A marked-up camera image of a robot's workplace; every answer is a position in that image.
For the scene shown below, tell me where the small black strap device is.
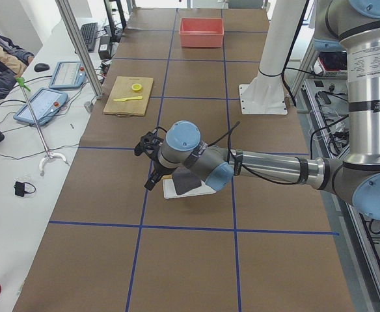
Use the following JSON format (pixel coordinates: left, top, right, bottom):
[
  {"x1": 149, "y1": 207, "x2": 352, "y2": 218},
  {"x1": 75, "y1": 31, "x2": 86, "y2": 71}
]
[{"x1": 14, "y1": 181, "x2": 36, "y2": 197}]

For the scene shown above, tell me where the blue teach pendant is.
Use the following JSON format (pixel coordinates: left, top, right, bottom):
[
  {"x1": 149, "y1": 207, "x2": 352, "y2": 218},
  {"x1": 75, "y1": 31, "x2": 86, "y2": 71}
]
[
  {"x1": 49, "y1": 61, "x2": 86, "y2": 90},
  {"x1": 13, "y1": 88, "x2": 68, "y2": 126}
]

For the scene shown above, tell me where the pink plastic bin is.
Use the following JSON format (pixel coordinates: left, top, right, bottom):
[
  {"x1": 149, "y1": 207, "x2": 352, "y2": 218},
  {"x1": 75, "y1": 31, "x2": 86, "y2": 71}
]
[{"x1": 179, "y1": 18, "x2": 224, "y2": 48}]

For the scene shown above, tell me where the wooden cutting board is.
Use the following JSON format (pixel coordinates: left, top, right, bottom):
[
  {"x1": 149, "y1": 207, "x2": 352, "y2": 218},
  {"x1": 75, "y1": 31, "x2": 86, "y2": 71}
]
[{"x1": 103, "y1": 76, "x2": 154, "y2": 116}]

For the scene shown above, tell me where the white towel rack stand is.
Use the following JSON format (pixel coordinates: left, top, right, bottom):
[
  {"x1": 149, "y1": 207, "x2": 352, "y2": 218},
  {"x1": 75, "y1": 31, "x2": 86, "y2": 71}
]
[{"x1": 162, "y1": 178, "x2": 216, "y2": 200}]

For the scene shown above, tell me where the aluminium frame post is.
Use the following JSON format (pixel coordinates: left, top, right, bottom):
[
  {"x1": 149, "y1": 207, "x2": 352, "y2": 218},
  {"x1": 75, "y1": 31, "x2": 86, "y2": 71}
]
[{"x1": 55, "y1": 0, "x2": 103, "y2": 99}]

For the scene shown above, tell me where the dark grey cloth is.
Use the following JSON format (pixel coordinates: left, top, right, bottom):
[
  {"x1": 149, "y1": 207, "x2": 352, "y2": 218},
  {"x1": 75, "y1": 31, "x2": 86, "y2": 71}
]
[{"x1": 172, "y1": 167, "x2": 201, "y2": 194}]

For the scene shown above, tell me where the yellow plastic knife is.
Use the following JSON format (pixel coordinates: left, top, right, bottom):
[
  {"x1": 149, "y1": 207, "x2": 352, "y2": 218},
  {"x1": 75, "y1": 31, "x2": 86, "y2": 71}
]
[{"x1": 113, "y1": 96, "x2": 143, "y2": 102}]

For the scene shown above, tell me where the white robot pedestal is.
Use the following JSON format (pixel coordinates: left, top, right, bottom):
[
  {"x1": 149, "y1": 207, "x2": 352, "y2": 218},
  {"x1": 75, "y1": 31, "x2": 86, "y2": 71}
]
[{"x1": 239, "y1": 0, "x2": 308, "y2": 115}]

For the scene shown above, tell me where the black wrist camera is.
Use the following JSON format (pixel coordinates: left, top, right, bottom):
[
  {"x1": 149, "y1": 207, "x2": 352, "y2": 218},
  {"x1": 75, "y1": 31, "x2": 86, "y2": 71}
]
[{"x1": 134, "y1": 129, "x2": 163, "y2": 159}]

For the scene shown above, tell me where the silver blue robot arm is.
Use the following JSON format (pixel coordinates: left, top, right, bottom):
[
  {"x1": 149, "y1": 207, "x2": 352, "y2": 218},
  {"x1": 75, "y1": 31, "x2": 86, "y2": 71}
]
[{"x1": 134, "y1": 1, "x2": 380, "y2": 220}]

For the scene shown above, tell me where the blue teach pendant far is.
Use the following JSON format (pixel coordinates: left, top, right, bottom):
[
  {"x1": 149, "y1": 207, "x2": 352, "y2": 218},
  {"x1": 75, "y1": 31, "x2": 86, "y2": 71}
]
[{"x1": 49, "y1": 61, "x2": 86, "y2": 90}]

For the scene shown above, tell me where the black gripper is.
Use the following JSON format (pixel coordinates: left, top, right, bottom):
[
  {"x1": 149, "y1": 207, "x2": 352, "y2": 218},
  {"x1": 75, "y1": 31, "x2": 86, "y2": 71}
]
[{"x1": 144, "y1": 159, "x2": 174, "y2": 190}]

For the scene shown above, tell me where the yellow lemon slice toy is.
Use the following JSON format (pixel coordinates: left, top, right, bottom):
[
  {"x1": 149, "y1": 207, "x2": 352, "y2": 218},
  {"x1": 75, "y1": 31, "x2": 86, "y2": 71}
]
[{"x1": 131, "y1": 83, "x2": 143, "y2": 92}]

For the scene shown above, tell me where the black computer mouse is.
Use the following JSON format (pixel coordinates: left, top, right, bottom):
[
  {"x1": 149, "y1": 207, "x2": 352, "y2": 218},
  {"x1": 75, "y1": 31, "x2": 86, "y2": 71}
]
[{"x1": 34, "y1": 63, "x2": 50, "y2": 72}]

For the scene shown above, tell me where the black power adapter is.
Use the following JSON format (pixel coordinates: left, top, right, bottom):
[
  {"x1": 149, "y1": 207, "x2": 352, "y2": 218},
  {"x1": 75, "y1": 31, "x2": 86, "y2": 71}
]
[{"x1": 98, "y1": 35, "x2": 113, "y2": 60}]

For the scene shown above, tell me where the black keyboard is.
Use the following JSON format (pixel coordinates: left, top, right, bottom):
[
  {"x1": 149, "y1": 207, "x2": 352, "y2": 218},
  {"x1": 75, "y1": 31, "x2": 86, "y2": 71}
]
[{"x1": 80, "y1": 22, "x2": 98, "y2": 52}]

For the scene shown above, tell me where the metal stand with green clip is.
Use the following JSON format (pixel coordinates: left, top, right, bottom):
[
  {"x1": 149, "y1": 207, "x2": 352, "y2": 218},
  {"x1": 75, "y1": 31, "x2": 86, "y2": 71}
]
[{"x1": 16, "y1": 77, "x2": 69, "y2": 176}]

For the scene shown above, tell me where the blue teach pendant near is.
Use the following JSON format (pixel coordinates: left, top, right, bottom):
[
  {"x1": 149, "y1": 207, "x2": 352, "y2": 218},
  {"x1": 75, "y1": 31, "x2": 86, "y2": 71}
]
[{"x1": 13, "y1": 88, "x2": 68, "y2": 126}]

